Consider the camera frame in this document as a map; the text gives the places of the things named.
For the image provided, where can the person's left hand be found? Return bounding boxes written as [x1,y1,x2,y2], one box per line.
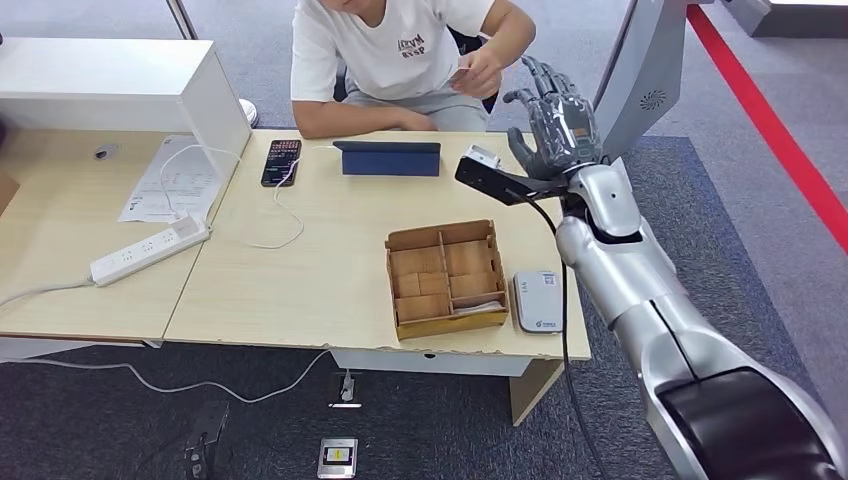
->
[449,44,505,101]

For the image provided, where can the white phone cable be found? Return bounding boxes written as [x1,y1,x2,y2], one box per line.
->
[248,144,339,252]

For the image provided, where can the person's right hand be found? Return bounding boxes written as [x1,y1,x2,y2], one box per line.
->
[396,109,439,132]

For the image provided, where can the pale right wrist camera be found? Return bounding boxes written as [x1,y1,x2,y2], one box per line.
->
[462,143,503,172]

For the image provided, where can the grey metal pole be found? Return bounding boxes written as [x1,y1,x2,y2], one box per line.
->
[165,0,199,41]

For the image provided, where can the white power strip cord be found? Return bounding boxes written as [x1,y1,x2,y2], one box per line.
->
[0,278,94,311]

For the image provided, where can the silver socket box yellow label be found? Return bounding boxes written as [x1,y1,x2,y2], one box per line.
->
[316,437,360,480]

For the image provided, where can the black box device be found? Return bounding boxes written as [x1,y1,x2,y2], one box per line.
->
[183,400,231,480]

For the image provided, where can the grey base block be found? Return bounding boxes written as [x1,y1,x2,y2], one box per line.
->
[722,0,848,39]

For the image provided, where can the wooden compartment box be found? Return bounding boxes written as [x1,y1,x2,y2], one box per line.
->
[384,219,511,342]

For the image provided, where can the white counter cabinet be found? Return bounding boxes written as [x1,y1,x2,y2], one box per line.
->
[0,37,253,183]

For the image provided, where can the white room key cards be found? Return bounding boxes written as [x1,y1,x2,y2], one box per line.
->
[452,299,506,317]

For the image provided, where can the white power strip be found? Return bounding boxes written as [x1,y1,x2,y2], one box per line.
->
[89,215,212,288]

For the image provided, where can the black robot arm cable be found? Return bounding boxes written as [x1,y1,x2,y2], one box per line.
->
[506,188,612,480]

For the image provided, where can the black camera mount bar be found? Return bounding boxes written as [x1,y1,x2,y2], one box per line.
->
[454,155,572,207]

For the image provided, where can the black smartphone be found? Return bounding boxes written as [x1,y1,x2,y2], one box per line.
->
[260,139,303,189]

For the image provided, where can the printed paper sheet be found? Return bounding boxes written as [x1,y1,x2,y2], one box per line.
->
[117,135,223,225]

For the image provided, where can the white card reader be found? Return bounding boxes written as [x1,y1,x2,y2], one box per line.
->
[512,269,565,335]

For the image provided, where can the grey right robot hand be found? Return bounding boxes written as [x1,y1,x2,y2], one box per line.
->
[502,56,605,182]

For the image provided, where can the long white cable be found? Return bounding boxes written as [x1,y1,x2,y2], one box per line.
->
[0,349,331,405]

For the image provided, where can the blue tablet case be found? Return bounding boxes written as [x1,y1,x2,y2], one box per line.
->
[332,140,443,178]

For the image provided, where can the light wood desk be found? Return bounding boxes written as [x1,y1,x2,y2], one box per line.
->
[163,129,593,429]
[0,129,230,362]

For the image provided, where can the brown cardboard piece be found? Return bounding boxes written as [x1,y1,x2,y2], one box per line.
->
[0,172,21,217]

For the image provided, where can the grey slanted panel stand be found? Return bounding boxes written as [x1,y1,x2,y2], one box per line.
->
[591,0,713,162]

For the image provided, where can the white charger cable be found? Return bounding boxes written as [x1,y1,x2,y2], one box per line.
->
[157,142,244,221]

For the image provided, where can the person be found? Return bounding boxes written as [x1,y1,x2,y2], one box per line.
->
[290,0,537,140]

